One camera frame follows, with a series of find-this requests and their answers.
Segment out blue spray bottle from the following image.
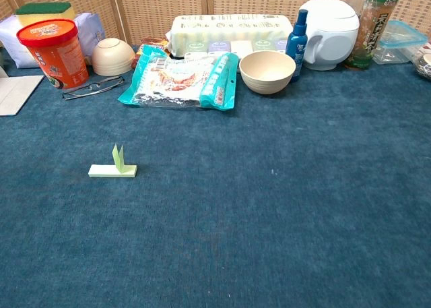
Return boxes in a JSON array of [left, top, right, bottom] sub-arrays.
[[285, 8, 309, 83]]

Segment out light green paper strip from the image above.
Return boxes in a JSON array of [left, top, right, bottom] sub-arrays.
[[88, 164, 138, 179]]

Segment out patterned glass bowl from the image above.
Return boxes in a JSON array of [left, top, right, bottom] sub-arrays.
[[414, 43, 431, 80]]

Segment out wicker folding screen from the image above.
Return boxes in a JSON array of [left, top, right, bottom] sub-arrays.
[[0, 0, 431, 49]]

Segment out white plastic tissue pack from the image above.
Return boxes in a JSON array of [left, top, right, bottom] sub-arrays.
[[0, 13, 107, 69]]

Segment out red instant noodle cup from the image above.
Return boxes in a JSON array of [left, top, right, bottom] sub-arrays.
[[16, 18, 90, 90]]

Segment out green pocket tissue pack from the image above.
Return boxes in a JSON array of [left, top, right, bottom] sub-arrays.
[[184, 40, 209, 60], [253, 39, 277, 53]]

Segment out blue carpet table cover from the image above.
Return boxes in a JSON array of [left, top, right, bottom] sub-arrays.
[[0, 44, 431, 308]]

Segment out green tea bottle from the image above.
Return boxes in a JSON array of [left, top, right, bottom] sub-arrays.
[[343, 0, 401, 70]]

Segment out upright beige bowl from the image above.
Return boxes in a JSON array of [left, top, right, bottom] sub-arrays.
[[238, 50, 297, 95]]

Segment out white toilet paper roll pack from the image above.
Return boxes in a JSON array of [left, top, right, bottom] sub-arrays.
[[166, 13, 294, 58]]

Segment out black-rimmed eyeglasses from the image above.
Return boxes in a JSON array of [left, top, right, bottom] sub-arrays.
[[62, 75, 125, 101]]

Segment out teal and clear snack bag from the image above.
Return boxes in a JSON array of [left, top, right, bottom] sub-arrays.
[[117, 44, 240, 112]]

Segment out yellow sponge with green scourer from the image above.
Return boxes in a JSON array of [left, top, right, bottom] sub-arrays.
[[15, 1, 75, 28]]

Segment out brown cookie package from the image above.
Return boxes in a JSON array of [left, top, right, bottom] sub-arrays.
[[130, 37, 169, 69]]

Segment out clear container with blue lid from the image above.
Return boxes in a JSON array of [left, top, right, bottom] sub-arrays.
[[372, 20, 429, 65]]

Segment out upturned beige bowl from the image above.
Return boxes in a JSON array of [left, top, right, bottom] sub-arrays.
[[91, 38, 136, 77]]

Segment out pink pocket tissue pack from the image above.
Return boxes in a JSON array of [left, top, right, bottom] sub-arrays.
[[230, 40, 254, 59]]

